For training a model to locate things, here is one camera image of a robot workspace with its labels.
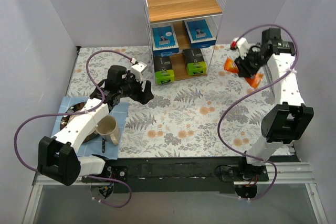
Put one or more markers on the black green razor box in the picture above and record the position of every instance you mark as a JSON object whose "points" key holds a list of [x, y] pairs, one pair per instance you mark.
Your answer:
{"points": [[194, 61], [163, 70]]}

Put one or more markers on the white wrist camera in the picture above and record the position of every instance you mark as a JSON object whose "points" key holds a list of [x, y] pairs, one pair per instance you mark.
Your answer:
{"points": [[138, 69], [241, 45]]}

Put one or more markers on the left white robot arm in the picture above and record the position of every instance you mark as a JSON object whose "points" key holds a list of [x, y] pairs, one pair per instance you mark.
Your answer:
{"points": [[57, 155]]}

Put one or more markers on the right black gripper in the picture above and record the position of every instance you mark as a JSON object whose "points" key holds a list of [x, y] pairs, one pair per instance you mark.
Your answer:
{"points": [[245, 67]]}

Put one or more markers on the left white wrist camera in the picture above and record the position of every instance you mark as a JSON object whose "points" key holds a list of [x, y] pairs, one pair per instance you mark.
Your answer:
{"points": [[138, 69]]}

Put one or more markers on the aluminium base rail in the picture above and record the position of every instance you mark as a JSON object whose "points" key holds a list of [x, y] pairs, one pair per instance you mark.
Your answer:
{"points": [[174, 190]]}

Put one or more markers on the dark knife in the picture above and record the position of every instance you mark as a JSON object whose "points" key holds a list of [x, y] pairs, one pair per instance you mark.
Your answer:
{"points": [[103, 146]]}

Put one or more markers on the blue checked cloth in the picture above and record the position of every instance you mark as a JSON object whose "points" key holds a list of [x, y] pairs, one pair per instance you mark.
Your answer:
{"points": [[94, 146]]}

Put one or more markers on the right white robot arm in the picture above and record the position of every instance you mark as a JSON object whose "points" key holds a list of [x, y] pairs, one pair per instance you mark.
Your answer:
{"points": [[289, 118]]}

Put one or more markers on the beige ceramic mug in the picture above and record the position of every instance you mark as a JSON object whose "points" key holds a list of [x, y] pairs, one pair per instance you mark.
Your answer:
{"points": [[108, 128]]}

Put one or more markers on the blue Harry's razor box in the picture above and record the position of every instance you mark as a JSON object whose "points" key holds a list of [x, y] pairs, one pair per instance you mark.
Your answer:
{"points": [[201, 33], [164, 40]]}

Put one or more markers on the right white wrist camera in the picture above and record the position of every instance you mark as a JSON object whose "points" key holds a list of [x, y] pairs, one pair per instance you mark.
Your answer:
{"points": [[241, 45]]}

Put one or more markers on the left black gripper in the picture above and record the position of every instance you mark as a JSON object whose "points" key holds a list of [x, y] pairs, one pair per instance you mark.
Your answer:
{"points": [[139, 92]]}

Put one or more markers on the orange BIC razor pack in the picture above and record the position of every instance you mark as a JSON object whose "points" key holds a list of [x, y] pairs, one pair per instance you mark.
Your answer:
{"points": [[253, 81]]}

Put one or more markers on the white wire wooden shelf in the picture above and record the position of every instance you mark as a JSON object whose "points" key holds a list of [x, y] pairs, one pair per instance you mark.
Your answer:
{"points": [[175, 12]]}

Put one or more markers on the floral table mat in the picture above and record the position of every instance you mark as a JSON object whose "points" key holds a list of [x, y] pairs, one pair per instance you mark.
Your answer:
{"points": [[214, 115]]}

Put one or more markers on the dark rimmed ceramic plate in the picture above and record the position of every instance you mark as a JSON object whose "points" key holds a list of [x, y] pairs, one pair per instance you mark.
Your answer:
{"points": [[66, 119]]}

